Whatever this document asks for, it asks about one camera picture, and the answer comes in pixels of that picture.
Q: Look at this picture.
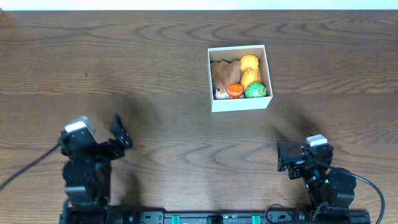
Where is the white cardboard box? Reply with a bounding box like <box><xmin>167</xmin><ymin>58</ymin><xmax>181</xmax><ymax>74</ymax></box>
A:
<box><xmin>207</xmin><ymin>45</ymin><xmax>273</xmax><ymax>112</ymax></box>

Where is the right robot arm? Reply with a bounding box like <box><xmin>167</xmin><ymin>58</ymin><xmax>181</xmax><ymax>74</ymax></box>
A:
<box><xmin>277</xmin><ymin>141</ymin><xmax>356</xmax><ymax>210</ymax></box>

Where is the brown plush toy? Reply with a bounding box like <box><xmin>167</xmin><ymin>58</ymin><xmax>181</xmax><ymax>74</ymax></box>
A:
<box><xmin>211</xmin><ymin>60</ymin><xmax>241</xmax><ymax>90</ymax></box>

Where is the green patterned ball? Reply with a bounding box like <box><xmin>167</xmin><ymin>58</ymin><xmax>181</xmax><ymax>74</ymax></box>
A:
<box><xmin>244</xmin><ymin>82</ymin><xmax>267</xmax><ymax>98</ymax></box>

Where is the orange round toy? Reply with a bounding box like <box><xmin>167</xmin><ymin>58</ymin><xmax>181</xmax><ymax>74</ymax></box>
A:
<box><xmin>226</xmin><ymin>83</ymin><xmax>244</xmax><ymax>99</ymax></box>

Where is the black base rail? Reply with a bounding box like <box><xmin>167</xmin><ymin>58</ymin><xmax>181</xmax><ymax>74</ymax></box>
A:
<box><xmin>59</xmin><ymin>210</ymin><xmax>370</xmax><ymax>224</ymax></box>

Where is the yellow rubber dinosaur toy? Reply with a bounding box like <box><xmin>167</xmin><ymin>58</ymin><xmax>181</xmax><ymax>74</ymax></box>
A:
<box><xmin>240</xmin><ymin>55</ymin><xmax>262</xmax><ymax>90</ymax></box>

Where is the white pink duck toy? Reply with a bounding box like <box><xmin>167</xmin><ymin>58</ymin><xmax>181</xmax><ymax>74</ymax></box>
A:
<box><xmin>214</xmin><ymin>89</ymin><xmax>229</xmax><ymax>100</ymax></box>

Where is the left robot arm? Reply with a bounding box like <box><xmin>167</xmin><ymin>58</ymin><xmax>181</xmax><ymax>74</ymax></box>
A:
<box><xmin>58</xmin><ymin>114</ymin><xmax>132</xmax><ymax>208</ymax></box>

